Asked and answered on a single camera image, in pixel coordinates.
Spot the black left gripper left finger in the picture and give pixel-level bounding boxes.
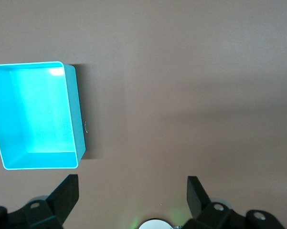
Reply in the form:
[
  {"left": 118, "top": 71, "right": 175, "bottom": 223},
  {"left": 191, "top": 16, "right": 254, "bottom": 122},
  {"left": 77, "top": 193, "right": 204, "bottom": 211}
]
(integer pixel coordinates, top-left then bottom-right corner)
[{"left": 0, "top": 174, "right": 80, "bottom": 229}]

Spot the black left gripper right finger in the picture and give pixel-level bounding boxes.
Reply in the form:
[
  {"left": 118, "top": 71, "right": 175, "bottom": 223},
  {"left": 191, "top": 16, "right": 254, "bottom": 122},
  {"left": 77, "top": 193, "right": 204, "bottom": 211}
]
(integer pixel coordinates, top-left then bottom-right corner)
[{"left": 182, "top": 176, "right": 284, "bottom": 229}]

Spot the teal plastic storage box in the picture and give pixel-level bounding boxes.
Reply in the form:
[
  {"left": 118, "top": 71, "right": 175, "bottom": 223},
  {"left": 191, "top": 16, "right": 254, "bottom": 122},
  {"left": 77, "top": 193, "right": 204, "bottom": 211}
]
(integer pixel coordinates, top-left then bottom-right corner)
[{"left": 0, "top": 61, "right": 86, "bottom": 170}]

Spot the brown table mat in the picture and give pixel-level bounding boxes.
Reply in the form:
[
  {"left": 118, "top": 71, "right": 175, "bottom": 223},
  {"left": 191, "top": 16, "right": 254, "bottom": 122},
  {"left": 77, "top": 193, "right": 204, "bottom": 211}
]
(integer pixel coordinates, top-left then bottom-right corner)
[{"left": 0, "top": 0, "right": 287, "bottom": 229}]

